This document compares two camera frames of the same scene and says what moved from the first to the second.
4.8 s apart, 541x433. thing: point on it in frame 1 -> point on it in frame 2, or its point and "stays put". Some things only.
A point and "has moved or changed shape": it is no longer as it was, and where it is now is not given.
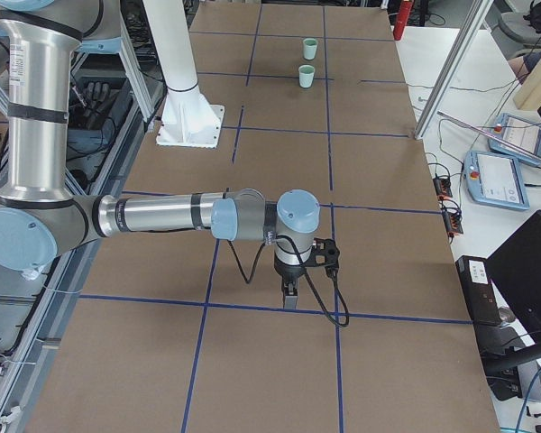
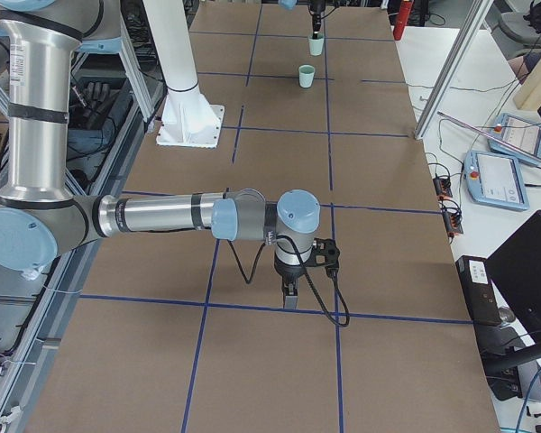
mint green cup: [309, 48] has moved or changed shape
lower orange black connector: [453, 222] stays put
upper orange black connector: [443, 187] stays put
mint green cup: [306, 75] stays put
